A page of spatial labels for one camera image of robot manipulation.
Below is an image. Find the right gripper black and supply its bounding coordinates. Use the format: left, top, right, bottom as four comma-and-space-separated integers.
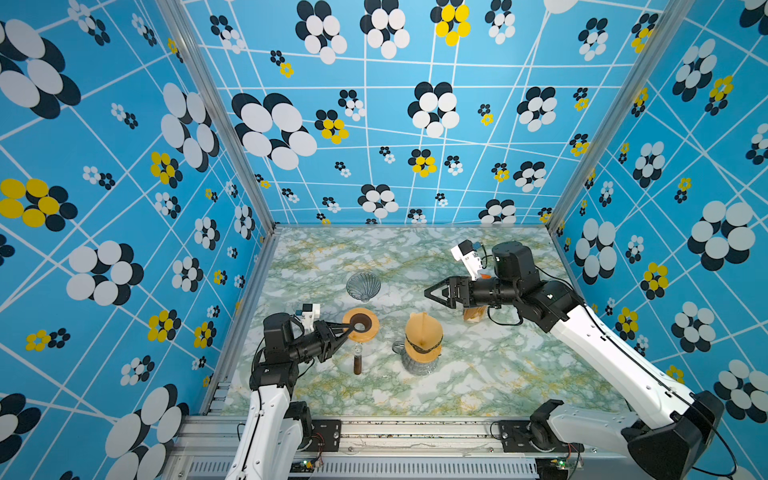
426, 276, 520, 312

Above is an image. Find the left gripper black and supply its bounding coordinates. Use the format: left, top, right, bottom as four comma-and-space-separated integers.
286, 323, 352, 367

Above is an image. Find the wooden dripper ring back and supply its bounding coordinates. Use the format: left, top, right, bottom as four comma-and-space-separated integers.
341, 307, 381, 344

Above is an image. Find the ribbed glass carafe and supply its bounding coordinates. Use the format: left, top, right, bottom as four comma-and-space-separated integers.
392, 340, 440, 376

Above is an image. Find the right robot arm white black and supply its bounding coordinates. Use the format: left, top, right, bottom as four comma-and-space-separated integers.
424, 240, 724, 479

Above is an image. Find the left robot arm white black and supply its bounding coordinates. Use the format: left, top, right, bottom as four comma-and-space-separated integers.
226, 313, 355, 479

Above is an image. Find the left circuit board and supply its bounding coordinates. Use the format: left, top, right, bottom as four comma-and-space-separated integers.
289, 458, 321, 474

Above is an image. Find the circuit board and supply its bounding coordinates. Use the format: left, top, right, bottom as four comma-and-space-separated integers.
289, 458, 321, 474
536, 458, 570, 480

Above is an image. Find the right circuit board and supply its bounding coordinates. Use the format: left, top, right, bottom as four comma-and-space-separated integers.
536, 458, 570, 480

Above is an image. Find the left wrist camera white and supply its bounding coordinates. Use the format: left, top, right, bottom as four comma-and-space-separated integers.
295, 303, 321, 334

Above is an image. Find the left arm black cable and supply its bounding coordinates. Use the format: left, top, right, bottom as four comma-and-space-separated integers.
236, 311, 316, 445

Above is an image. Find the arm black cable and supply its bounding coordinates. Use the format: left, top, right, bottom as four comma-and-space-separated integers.
236, 311, 316, 445
479, 251, 738, 478

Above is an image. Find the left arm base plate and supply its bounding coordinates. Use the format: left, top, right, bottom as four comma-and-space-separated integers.
298, 419, 342, 453

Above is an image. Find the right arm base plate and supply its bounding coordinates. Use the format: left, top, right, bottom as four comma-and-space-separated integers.
489, 420, 585, 455

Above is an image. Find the aluminium front rail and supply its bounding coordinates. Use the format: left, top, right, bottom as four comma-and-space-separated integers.
173, 416, 685, 480

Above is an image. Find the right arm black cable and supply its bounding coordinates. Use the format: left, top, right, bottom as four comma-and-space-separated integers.
479, 251, 738, 478

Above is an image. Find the left aluminium corner post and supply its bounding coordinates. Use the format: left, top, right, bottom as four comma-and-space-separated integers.
157, 0, 275, 239

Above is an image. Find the aluminium corner post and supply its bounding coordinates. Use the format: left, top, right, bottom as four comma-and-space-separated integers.
157, 0, 275, 239
547, 0, 695, 237

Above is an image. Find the right aluminium corner post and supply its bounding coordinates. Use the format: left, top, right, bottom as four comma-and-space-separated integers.
547, 0, 695, 237

